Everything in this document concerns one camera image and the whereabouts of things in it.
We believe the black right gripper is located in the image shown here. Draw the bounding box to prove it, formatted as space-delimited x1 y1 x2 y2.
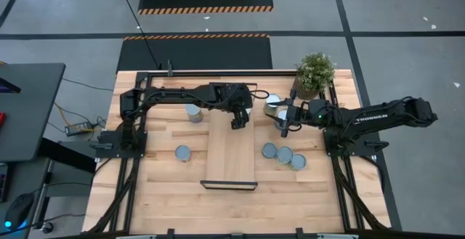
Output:
264 89 310 138

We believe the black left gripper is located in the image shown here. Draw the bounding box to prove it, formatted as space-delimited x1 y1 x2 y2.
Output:
231 100 254 130

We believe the green yellow label can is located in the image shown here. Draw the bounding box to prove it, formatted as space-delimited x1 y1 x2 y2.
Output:
274 108 291 131

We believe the tin can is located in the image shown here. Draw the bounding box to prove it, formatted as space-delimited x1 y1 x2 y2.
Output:
263 93 283 116
185 103 204 123

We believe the cream teal peas can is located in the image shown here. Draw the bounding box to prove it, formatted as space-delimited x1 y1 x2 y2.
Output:
261 142 279 160

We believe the white carrot pea print can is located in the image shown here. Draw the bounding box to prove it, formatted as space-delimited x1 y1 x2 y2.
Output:
276 146 294 166

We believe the green dotted can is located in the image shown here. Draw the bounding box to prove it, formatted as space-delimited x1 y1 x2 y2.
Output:
289 153 307 172

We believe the red white diced tomatoes can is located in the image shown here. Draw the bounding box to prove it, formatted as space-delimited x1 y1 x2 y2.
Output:
174 145 193 163

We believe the potted plant in woven pot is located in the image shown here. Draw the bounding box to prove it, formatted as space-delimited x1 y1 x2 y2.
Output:
292 52 337 101

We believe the black power adapter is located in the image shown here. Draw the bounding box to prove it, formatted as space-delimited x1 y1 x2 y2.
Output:
64 121 94 137

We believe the black desk top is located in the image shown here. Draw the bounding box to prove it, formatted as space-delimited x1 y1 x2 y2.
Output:
0 62 66 163

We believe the grey side table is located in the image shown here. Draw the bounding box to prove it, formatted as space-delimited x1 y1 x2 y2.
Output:
0 157 50 239

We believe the black computer mouse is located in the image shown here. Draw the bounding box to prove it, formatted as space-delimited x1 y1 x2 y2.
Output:
4 193 36 231

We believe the wooden shelf with black frame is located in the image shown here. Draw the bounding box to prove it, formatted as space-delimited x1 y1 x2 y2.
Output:
200 81 259 191

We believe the black metal rig frame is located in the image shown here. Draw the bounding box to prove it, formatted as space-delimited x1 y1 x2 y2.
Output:
86 70 392 239

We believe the long black floor cable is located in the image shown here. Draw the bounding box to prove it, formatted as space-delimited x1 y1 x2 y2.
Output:
116 0 161 70

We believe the yellow floor cable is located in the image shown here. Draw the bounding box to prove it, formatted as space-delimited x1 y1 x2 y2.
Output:
54 102 76 128

